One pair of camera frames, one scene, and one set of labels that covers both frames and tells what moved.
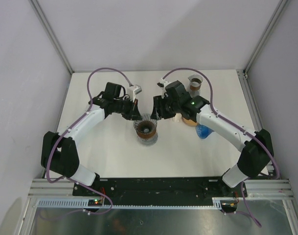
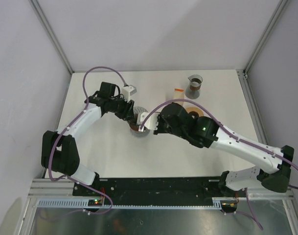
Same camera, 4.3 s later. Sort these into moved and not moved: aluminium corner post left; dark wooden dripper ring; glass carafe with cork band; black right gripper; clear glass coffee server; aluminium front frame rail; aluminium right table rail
Moved: dark wooden dripper ring; clear glass coffee server; black right gripper
Not moved: glass carafe with cork band; aluminium corner post left; aluminium right table rail; aluminium front frame rail
